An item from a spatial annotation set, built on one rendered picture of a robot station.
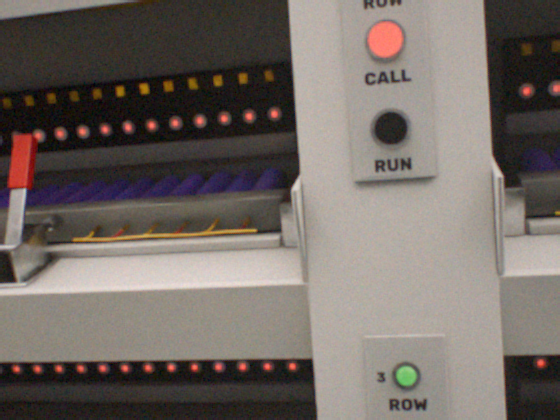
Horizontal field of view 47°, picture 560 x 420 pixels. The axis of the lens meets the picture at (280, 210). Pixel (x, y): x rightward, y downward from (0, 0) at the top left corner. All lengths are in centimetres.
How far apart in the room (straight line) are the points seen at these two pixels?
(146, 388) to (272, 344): 24
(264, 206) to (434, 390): 15
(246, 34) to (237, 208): 19
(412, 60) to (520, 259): 11
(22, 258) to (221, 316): 13
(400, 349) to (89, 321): 17
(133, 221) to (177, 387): 18
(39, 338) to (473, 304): 24
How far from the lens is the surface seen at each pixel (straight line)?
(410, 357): 34
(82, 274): 40
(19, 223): 42
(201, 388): 56
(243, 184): 46
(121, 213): 44
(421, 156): 33
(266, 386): 54
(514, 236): 38
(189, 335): 37
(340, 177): 33
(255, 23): 56
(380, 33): 33
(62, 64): 62
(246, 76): 51
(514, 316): 35
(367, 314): 34
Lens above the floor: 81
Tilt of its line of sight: 3 degrees down
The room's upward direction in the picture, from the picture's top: 4 degrees counter-clockwise
